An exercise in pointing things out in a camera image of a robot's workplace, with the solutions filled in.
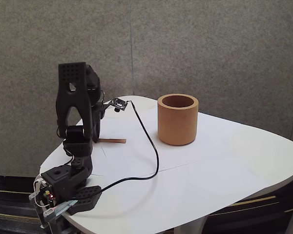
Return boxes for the black camera cable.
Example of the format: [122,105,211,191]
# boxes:
[97,100,160,195]

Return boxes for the grey table clamp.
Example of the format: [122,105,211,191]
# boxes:
[40,197,79,230]

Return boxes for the cork pen holder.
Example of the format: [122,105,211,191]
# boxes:
[157,94,200,146]

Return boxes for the motor controller board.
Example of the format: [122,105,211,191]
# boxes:
[29,177,58,208]

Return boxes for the white paper sheet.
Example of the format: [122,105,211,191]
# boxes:
[100,108,237,178]

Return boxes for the wooden pen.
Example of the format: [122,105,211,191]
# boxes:
[97,138,127,145]

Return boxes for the small camera circuit board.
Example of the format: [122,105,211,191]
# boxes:
[111,97,128,113]

